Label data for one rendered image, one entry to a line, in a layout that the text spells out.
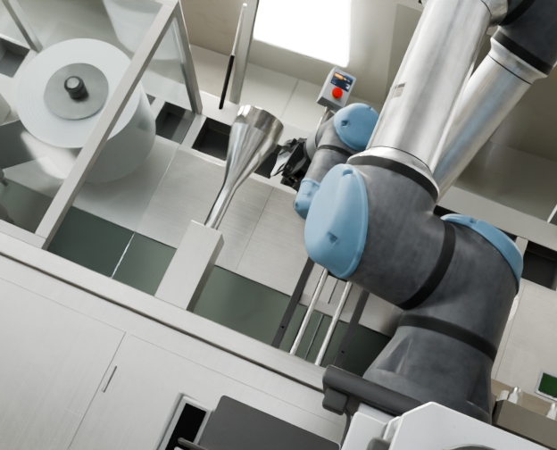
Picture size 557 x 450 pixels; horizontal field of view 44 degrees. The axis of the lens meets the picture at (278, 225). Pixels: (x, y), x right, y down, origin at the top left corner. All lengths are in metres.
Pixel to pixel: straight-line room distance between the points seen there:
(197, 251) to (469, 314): 1.11
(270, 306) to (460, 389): 1.31
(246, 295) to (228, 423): 1.55
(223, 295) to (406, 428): 1.69
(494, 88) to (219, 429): 0.69
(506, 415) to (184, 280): 0.83
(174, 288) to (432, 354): 1.10
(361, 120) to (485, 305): 0.40
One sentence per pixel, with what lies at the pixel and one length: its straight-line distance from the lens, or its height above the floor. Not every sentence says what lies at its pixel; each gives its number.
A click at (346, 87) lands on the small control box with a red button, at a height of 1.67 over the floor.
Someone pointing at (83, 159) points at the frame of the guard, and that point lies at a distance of 1.62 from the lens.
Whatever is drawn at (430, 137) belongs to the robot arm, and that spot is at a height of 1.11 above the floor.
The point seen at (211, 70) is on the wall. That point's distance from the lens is 4.95.
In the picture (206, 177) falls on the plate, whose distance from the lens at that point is 2.16.
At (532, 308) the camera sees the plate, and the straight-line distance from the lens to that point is 2.15.
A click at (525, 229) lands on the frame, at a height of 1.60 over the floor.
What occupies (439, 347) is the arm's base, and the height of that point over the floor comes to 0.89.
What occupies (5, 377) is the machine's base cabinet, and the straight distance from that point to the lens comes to 1.50.
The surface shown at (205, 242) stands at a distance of 1.81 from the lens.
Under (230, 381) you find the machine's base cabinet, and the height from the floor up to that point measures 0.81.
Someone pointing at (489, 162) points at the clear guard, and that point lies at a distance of 2.18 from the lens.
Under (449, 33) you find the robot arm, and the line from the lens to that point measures 0.90.
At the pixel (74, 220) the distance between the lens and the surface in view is 1.70.
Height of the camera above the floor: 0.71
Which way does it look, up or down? 17 degrees up
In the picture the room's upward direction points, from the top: 24 degrees clockwise
